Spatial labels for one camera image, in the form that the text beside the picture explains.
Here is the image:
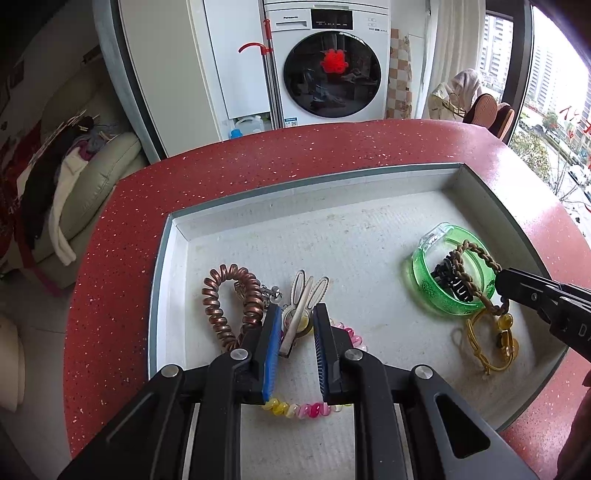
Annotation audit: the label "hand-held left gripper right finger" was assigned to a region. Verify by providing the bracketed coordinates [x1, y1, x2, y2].
[311, 302, 549, 480]

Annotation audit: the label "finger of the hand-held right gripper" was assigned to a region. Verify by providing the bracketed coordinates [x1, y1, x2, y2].
[495, 268, 563, 325]

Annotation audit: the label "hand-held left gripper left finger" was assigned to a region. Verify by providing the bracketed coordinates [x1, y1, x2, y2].
[58, 302, 284, 480]

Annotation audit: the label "brown braided bracelet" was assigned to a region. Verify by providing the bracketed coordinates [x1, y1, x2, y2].
[445, 240, 514, 331]

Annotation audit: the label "beige rabbit hair clip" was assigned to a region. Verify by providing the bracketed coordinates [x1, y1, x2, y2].
[278, 270, 330, 359]

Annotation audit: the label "pink yellow spiral hair tie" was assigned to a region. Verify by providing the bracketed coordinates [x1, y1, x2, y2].
[262, 318, 368, 419]

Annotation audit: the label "black claw hair clip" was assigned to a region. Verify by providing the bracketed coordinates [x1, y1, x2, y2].
[431, 258, 481, 304]

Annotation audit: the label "brown spiral hair tie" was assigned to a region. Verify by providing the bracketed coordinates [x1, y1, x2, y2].
[202, 264, 271, 354]

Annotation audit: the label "yellow hair tie gold charm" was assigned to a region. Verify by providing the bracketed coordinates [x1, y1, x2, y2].
[452, 308, 520, 377]

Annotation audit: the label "green transparent bangle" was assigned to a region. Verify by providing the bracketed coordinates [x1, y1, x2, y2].
[412, 222, 499, 319]

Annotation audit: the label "grey jewelry tray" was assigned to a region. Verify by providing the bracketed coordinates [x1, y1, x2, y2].
[148, 161, 571, 480]

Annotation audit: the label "brown dining chair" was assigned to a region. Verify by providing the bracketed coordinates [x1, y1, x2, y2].
[463, 92, 499, 126]
[494, 104, 516, 142]

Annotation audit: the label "red window paper cuttings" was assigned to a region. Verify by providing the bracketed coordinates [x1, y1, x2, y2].
[558, 105, 591, 140]

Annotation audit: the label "beige cloth on chair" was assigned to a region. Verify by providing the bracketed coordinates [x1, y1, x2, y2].
[427, 68, 484, 122]

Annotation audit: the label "clear water bottle blue cap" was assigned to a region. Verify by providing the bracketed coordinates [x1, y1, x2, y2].
[229, 115, 265, 140]

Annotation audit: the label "green leather sofa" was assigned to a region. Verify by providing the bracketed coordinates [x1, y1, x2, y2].
[28, 69, 148, 288]

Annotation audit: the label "checkered board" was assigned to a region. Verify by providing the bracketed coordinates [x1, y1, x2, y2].
[388, 28, 413, 120]

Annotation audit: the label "pile of clothes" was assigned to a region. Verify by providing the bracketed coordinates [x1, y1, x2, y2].
[18, 115, 122, 267]

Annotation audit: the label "red flower door decoration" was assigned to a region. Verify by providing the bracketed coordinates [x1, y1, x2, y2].
[320, 48, 350, 76]

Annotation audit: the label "white tall cabinet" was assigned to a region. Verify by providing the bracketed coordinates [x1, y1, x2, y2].
[187, 0, 283, 140]

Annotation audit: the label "white washing machine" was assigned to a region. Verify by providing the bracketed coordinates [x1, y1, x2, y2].
[263, 0, 392, 130]

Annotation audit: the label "red printed blanket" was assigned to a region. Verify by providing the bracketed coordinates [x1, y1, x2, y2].
[0, 124, 43, 260]

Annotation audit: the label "red mop handle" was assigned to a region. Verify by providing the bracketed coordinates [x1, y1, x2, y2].
[238, 18, 285, 131]

